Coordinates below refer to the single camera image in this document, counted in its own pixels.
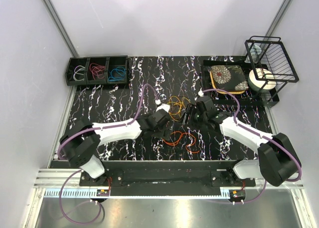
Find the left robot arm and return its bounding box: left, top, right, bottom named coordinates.
left=57, top=103, right=170, bottom=186

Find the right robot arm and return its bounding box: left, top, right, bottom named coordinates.
left=181, top=96, right=302, bottom=187

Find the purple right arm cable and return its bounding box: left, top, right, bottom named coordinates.
left=199, top=88, right=303, bottom=206

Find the yellow cable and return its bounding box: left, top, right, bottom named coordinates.
left=167, top=95, right=191, bottom=121

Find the black tray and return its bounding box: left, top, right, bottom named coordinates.
left=201, top=60, right=280, bottom=107

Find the white cable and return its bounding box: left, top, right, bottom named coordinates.
left=73, top=65, right=87, bottom=81

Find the blue cable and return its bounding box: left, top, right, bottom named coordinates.
left=108, top=66, right=125, bottom=82

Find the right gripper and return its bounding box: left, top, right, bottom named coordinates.
left=177, top=104, right=207, bottom=131

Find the floral square plate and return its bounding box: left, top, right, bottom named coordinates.
left=209, top=65, right=249, bottom=94

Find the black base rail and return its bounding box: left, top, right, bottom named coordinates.
left=79, top=160, right=256, bottom=187

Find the glass cup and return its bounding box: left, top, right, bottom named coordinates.
left=245, top=43, right=262, bottom=63

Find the black wire dish rack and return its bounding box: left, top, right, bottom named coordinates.
left=245, top=36, right=299, bottom=94

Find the pink cable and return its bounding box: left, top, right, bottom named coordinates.
left=89, top=62, right=107, bottom=80

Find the white green bowl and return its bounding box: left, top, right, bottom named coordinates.
left=248, top=68, right=277, bottom=92

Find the black three-compartment bin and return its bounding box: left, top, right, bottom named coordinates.
left=65, top=55, right=131, bottom=86

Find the orange cable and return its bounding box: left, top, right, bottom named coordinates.
left=163, top=130, right=200, bottom=154

